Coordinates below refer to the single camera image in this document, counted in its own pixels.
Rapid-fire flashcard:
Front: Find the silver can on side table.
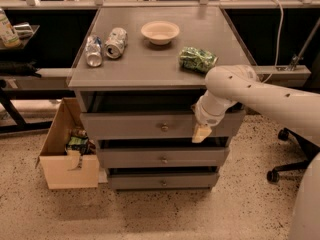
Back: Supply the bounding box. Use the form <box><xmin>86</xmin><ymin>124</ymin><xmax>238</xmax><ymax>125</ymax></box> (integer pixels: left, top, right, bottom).
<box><xmin>13</xmin><ymin>23</ymin><xmax>34</xmax><ymax>39</ymax></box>

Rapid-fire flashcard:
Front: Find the grey top drawer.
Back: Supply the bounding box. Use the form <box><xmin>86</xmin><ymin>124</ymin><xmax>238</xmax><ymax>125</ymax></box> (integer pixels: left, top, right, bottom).
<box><xmin>79</xmin><ymin>109</ymin><xmax>247</xmax><ymax>141</ymax></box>

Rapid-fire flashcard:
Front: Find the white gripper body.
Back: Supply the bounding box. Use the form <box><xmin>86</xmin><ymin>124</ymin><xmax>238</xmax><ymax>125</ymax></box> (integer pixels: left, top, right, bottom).
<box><xmin>193</xmin><ymin>105</ymin><xmax>225</xmax><ymax>127</ymax></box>

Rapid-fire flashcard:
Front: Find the beige paper bowl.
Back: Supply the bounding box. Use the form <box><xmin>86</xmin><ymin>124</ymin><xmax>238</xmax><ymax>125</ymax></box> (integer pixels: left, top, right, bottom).
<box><xmin>141</xmin><ymin>21</ymin><xmax>180</xmax><ymax>45</ymax></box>

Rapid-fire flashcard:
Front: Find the grey drawer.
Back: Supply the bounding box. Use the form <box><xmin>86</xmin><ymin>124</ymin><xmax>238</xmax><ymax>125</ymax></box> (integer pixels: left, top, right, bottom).
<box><xmin>108</xmin><ymin>173</ymin><xmax>219</xmax><ymax>190</ymax></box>
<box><xmin>97</xmin><ymin>147</ymin><xmax>230</xmax><ymax>168</ymax></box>
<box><xmin>79</xmin><ymin>109</ymin><xmax>247</xmax><ymax>141</ymax></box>

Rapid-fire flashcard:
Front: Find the cardboard box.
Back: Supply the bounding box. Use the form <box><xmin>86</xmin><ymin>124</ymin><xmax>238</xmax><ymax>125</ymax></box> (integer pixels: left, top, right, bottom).
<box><xmin>37</xmin><ymin>98</ymin><xmax>99</xmax><ymax>189</ymax></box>

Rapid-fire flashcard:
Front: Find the white soda can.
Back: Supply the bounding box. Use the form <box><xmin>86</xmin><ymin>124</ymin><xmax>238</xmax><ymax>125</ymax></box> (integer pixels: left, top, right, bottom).
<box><xmin>104</xmin><ymin>27</ymin><xmax>128</xmax><ymax>59</ymax></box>

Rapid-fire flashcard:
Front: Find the grey middle drawer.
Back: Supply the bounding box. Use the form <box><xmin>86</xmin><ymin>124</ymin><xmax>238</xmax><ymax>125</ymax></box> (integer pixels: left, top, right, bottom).
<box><xmin>97</xmin><ymin>147</ymin><xmax>230</xmax><ymax>168</ymax></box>

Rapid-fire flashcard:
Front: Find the black office chair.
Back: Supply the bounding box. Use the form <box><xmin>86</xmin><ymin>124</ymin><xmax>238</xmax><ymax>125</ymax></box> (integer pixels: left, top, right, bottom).
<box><xmin>266</xmin><ymin>128</ymin><xmax>320</xmax><ymax>183</ymax></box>

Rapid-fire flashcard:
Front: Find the green crushed can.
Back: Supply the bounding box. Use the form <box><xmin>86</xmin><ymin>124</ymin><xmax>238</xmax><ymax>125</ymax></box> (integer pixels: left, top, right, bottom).
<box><xmin>178</xmin><ymin>47</ymin><xmax>218</xmax><ymax>74</ymax></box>

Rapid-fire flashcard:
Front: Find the white cable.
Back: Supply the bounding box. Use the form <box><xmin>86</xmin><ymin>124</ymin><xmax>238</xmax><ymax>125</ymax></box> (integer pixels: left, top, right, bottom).
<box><xmin>261</xmin><ymin>0</ymin><xmax>285</xmax><ymax>85</ymax></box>

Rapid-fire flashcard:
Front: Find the green snack bag in box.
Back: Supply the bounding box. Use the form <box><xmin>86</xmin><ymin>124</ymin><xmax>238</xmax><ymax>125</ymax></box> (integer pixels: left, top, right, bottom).
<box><xmin>65</xmin><ymin>128</ymin><xmax>96</xmax><ymax>155</ymax></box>

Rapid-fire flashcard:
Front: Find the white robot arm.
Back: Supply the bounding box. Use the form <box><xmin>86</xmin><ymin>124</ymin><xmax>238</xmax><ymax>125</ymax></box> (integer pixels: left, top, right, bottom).
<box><xmin>192</xmin><ymin>65</ymin><xmax>320</xmax><ymax>240</ymax></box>

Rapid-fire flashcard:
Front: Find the grey bottom drawer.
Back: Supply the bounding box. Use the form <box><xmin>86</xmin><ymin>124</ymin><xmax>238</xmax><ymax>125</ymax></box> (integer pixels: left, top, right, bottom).
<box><xmin>108</xmin><ymin>173</ymin><xmax>219</xmax><ymax>190</ymax></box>

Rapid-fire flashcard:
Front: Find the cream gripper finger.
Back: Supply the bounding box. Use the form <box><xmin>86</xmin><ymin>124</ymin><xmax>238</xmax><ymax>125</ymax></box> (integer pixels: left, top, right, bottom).
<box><xmin>192</xmin><ymin>124</ymin><xmax>212</xmax><ymax>143</ymax></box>

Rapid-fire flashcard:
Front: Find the crushed clear plastic bottle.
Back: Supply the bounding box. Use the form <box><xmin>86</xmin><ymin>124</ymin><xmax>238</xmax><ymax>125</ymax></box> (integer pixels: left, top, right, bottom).
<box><xmin>85</xmin><ymin>35</ymin><xmax>103</xmax><ymax>67</ymax></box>

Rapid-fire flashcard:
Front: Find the grey drawer cabinet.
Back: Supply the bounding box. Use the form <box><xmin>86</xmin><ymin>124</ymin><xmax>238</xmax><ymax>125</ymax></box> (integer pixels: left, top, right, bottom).
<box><xmin>69</xmin><ymin>6</ymin><xmax>254</xmax><ymax>180</ymax></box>

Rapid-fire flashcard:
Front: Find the white green bottle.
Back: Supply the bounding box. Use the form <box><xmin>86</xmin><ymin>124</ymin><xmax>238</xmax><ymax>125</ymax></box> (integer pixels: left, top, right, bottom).
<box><xmin>0</xmin><ymin>9</ymin><xmax>21</xmax><ymax>48</ymax></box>

